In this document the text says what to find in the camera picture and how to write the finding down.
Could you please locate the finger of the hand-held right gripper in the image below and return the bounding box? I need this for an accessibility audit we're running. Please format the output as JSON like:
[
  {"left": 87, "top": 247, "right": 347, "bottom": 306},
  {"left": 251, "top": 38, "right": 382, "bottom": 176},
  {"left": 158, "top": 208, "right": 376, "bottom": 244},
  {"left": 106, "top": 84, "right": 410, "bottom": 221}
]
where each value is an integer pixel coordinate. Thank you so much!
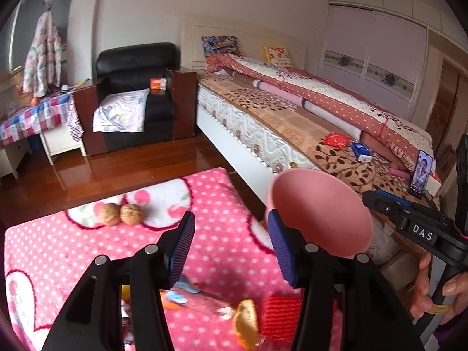
[{"left": 363, "top": 189, "right": 410, "bottom": 227}]

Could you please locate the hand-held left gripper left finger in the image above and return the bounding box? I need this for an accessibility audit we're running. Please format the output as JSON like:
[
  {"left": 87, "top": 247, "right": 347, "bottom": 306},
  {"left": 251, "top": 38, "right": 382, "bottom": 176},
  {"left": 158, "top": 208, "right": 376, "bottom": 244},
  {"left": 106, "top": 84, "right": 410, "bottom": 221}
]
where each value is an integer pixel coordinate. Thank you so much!
[{"left": 41, "top": 211, "right": 196, "bottom": 351}]

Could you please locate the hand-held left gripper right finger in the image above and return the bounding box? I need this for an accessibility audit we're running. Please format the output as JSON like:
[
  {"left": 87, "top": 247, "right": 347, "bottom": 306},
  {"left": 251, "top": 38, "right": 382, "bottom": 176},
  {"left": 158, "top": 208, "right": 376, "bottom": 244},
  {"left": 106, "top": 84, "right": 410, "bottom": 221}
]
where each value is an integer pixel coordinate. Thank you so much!
[{"left": 267, "top": 209, "right": 428, "bottom": 351}]

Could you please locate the grey-blue wrapper scrap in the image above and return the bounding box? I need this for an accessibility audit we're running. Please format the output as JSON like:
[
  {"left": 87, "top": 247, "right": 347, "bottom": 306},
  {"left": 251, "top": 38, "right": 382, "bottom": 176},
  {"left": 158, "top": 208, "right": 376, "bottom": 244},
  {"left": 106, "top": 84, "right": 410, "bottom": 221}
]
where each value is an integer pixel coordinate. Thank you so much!
[{"left": 175, "top": 274, "right": 202, "bottom": 295}]

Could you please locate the orange and blue wrapper scrap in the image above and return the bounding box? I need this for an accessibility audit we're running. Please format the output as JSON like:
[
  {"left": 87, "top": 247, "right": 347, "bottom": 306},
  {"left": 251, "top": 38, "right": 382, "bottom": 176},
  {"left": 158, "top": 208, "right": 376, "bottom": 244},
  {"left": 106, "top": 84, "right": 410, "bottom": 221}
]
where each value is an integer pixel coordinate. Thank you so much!
[{"left": 161, "top": 290, "right": 189, "bottom": 306}]

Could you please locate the pink plastic basin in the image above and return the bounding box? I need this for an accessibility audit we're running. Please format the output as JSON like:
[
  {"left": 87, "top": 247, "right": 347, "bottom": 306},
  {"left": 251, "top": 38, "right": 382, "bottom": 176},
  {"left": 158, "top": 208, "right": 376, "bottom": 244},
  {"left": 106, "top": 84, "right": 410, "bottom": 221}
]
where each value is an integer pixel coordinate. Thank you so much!
[{"left": 265, "top": 168, "right": 374, "bottom": 258}]

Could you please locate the red ribbed wrapper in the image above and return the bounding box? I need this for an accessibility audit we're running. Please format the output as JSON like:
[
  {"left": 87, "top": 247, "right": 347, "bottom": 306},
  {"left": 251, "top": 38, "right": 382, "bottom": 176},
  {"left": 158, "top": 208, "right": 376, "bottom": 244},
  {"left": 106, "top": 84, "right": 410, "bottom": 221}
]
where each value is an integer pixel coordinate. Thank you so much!
[{"left": 260, "top": 292, "right": 306, "bottom": 337}]

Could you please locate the person's right forearm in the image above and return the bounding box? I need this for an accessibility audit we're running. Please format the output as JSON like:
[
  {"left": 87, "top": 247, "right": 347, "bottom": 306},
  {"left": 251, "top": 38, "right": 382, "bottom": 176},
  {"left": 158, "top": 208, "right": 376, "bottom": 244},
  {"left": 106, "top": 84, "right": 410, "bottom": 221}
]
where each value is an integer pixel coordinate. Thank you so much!
[{"left": 433, "top": 316, "right": 468, "bottom": 351}]

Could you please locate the person's right hand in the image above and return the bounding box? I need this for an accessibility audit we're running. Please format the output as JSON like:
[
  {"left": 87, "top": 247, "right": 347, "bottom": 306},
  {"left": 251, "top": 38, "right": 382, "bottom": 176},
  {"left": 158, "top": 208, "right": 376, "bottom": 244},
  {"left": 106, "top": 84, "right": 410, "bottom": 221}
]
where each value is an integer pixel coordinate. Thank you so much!
[{"left": 409, "top": 252, "right": 468, "bottom": 324}]

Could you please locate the smartphone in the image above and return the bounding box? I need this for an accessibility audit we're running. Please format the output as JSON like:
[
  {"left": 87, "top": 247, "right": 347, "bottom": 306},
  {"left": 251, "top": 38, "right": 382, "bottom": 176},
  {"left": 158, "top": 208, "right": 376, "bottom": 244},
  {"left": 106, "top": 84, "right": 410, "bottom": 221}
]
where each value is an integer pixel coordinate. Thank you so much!
[{"left": 407, "top": 149, "right": 435, "bottom": 197}]

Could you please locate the blue box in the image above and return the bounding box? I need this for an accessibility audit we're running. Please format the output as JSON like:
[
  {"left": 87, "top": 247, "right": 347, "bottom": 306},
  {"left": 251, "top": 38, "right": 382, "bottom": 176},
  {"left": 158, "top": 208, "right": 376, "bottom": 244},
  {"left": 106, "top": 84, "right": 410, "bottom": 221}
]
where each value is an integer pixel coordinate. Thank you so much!
[{"left": 351, "top": 141, "right": 373, "bottom": 162}]

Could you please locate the brown walnut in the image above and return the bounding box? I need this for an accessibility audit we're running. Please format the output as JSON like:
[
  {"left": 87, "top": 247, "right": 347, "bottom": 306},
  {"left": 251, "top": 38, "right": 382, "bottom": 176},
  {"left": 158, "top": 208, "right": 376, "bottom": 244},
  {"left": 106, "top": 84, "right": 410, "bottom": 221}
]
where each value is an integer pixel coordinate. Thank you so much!
[
  {"left": 120, "top": 204, "right": 143, "bottom": 225},
  {"left": 94, "top": 203, "right": 122, "bottom": 226}
]

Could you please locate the red packet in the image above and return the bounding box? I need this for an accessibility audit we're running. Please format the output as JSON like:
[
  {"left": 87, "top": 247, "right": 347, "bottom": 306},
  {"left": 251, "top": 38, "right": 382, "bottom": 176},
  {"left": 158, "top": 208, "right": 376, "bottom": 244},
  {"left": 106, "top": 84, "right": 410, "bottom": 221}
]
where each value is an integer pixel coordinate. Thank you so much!
[{"left": 324, "top": 133, "right": 352, "bottom": 150}]

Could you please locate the wooden door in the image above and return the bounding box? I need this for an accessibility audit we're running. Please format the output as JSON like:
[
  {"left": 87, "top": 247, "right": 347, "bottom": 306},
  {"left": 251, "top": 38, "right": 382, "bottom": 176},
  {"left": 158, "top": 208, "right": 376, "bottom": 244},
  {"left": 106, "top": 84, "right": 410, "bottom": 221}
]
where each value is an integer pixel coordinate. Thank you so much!
[{"left": 426, "top": 44, "right": 468, "bottom": 158}]

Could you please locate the pink polka-dot blanket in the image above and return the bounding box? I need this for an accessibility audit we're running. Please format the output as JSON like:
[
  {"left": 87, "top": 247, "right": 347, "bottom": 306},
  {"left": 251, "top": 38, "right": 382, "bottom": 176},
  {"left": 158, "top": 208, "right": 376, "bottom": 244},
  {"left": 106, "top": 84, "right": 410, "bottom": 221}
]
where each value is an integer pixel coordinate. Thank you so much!
[{"left": 4, "top": 167, "right": 344, "bottom": 351}]

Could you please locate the white bed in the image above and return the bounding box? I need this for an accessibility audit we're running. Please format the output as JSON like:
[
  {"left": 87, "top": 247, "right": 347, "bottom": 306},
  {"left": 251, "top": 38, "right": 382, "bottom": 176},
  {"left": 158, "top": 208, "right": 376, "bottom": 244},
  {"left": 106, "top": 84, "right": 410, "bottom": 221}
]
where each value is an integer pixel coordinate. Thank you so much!
[{"left": 179, "top": 13, "right": 445, "bottom": 205}]

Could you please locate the brown leaf-print bed sheet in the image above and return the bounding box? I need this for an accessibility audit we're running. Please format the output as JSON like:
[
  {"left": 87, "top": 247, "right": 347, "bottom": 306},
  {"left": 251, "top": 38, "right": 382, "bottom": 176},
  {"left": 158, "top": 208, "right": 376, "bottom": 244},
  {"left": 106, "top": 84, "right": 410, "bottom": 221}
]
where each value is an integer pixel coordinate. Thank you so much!
[{"left": 197, "top": 69, "right": 439, "bottom": 198}]

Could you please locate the brown wooden side panel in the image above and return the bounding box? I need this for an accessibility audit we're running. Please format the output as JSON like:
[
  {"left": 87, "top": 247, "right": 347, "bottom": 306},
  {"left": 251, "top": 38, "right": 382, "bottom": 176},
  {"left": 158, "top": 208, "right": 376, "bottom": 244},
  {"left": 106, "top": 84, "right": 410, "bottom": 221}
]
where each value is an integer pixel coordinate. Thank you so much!
[
  {"left": 166, "top": 68, "right": 198, "bottom": 140},
  {"left": 73, "top": 80, "right": 110, "bottom": 156}
]

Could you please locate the white floral cloth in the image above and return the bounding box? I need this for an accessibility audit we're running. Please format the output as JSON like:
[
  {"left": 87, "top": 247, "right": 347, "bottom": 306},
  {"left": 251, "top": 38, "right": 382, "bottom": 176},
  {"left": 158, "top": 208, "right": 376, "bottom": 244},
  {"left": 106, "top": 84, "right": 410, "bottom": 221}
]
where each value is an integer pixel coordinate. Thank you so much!
[{"left": 92, "top": 88, "right": 150, "bottom": 132}]

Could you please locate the white wardrobe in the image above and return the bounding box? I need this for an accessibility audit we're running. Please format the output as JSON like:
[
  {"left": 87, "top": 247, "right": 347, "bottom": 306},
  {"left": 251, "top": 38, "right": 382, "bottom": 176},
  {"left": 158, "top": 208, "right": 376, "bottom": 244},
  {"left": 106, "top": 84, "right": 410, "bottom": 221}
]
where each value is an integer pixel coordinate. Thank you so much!
[{"left": 316, "top": 0, "right": 439, "bottom": 128}]

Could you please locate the white side table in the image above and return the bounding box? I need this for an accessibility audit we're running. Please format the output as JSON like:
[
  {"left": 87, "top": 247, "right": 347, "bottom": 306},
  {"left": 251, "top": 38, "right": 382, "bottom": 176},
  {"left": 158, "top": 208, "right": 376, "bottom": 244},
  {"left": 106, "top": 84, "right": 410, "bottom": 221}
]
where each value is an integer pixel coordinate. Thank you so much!
[{"left": 38, "top": 122, "right": 87, "bottom": 165}]

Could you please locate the yellow floral pillow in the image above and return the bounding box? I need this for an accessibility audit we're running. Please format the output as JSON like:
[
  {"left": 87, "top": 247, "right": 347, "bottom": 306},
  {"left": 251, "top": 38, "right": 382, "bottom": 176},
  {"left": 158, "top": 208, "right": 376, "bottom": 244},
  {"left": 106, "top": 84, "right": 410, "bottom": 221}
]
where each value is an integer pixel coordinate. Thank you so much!
[{"left": 263, "top": 46, "right": 295, "bottom": 68}]

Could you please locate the white drawer bench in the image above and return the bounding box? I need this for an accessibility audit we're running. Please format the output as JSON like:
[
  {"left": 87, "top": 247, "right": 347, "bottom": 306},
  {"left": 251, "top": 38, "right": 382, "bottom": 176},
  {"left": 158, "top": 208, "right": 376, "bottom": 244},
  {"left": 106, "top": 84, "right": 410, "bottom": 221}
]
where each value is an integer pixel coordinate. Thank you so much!
[{"left": 0, "top": 139, "right": 32, "bottom": 180}]

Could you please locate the black leather armchair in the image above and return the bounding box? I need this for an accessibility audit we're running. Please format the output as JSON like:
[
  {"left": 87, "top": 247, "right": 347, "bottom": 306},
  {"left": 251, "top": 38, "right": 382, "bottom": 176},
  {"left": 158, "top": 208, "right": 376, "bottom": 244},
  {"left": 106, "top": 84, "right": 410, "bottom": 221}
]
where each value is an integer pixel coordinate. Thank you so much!
[{"left": 95, "top": 42, "right": 178, "bottom": 154}]

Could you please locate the checkered tablecloth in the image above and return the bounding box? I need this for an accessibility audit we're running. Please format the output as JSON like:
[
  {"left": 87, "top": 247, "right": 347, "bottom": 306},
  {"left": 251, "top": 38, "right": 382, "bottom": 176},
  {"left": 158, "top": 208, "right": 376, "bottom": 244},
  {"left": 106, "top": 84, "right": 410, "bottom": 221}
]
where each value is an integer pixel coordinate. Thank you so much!
[{"left": 0, "top": 90, "right": 85, "bottom": 149}]

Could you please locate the colourful printed pillow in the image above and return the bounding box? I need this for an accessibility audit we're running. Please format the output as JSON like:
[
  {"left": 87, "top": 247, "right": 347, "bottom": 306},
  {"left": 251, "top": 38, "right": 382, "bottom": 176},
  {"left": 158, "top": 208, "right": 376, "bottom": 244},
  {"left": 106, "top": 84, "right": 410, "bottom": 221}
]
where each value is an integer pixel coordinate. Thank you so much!
[{"left": 201, "top": 36, "right": 242, "bottom": 59}]

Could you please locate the printed puffer jacket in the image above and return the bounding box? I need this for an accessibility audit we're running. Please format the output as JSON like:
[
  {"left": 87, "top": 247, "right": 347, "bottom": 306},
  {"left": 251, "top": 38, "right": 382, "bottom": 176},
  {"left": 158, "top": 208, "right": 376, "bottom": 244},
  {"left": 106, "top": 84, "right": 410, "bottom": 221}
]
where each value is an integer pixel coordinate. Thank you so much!
[{"left": 23, "top": 10, "right": 63, "bottom": 96}]

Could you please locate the window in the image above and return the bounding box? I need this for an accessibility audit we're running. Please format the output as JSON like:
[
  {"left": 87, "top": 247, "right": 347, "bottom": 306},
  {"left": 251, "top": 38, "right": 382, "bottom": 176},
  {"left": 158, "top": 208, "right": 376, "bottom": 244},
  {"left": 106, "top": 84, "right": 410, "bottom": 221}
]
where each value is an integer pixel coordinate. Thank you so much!
[{"left": 0, "top": 0, "right": 48, "bottom": 74}]

